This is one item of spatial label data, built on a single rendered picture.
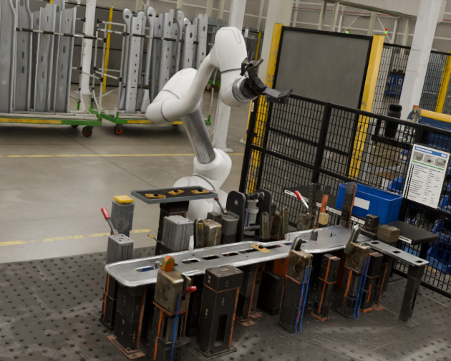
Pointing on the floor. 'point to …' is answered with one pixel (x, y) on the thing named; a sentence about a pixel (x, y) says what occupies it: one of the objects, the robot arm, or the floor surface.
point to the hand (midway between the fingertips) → (273, 78)
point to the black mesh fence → (355, 171)
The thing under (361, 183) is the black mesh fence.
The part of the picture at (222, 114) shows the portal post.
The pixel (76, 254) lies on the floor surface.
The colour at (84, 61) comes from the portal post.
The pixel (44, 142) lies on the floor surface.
